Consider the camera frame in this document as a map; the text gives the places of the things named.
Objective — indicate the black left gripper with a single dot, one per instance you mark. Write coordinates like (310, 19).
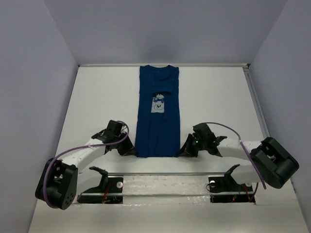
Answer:
(124, 146)

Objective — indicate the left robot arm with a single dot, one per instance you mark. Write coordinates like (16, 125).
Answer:
(58, 183)

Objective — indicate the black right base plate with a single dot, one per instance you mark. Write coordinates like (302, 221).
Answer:
(223, 190)

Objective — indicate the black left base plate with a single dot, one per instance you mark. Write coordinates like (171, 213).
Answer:
(109, 193)

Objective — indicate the blue printed t shirt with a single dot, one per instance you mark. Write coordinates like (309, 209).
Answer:
(158, 124)

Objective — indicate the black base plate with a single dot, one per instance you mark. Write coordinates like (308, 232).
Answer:
(109, 193)
(223, 190)

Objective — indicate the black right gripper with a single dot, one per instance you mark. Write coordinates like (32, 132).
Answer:
(186, 150)

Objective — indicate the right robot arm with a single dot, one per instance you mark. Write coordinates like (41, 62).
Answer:
(270, 163)

